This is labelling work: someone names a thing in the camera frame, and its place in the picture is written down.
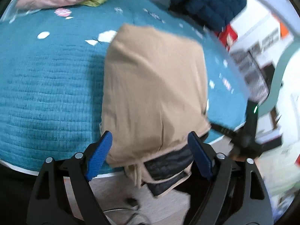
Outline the red cartoon cushion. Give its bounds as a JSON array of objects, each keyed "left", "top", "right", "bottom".
[{"left": 214, "top": 24, "right": 238, "bottom": 51}]

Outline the teal quilted bed mat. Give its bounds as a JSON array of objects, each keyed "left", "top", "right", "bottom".
[{"left": 1, "top": 0, "right": 249, "bottom": 171}]

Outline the tan padded jacket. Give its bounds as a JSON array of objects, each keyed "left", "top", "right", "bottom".
[{"left": 101, "top": 24, "right": 211, "bottom": 198}]

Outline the navy and yellow puffer jacket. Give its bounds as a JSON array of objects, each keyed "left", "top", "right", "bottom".
[{"left": 169, "top": 0, "right": 247, "bottom": 32}]

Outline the round table with checked cloth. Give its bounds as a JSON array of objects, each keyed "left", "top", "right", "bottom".
[{"left": 230, "top": 50, "right": 269, "bottom": 104}]

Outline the mint green bunk bed frame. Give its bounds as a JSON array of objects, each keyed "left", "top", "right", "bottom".
[{"left": 258, "top": 37, "right": 299, "bottom": 117}]

